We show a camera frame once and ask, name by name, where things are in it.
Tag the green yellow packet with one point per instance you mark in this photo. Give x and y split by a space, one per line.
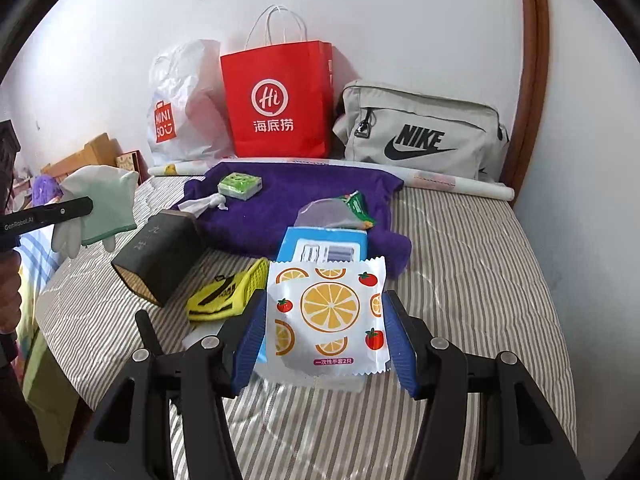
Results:
225 292

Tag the purple towel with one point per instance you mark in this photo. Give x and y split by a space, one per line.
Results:
290 200

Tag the colourful plaid pillow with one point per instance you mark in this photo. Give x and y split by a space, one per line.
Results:
35 255

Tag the grey fabric waist bag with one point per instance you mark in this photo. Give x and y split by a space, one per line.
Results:
450 115

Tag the green tissue pack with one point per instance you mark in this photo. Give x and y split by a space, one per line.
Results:
240 185

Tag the fruit print glove packet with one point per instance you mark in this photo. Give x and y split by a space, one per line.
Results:
325 310

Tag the brown patterned book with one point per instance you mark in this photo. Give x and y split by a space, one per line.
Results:
131 162

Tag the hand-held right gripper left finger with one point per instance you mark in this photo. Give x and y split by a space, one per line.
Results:
250 340

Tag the green snack packet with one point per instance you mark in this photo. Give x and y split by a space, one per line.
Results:
359 207

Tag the green blanket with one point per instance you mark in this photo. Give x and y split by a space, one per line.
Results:
45 375

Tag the mint green glove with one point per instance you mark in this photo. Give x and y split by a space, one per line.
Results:
105 200

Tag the white cloth glove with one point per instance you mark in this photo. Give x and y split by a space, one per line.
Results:
67 240
205 204

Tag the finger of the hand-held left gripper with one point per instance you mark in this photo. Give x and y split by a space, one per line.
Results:
65 209

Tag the brown wooden door frame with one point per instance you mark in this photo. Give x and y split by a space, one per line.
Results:
535 60

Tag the light wooden headboard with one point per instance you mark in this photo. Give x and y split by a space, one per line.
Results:
95 152

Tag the blue cardboard box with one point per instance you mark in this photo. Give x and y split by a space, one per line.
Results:
320 247

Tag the dark rectangular tea tin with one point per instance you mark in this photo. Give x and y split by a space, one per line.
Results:
160 255

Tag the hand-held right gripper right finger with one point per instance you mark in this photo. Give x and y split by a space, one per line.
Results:
400 345

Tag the clear plastic bag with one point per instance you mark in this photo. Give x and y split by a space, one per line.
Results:
320 215

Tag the purple fuzzy cushion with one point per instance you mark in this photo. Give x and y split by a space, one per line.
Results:
44 190

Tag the white plastic shopping bag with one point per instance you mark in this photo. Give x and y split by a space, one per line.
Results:
200 110

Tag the rolled white poster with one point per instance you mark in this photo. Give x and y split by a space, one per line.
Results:
450 180

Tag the red paper shopping bag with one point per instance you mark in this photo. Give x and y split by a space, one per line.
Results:
280 75

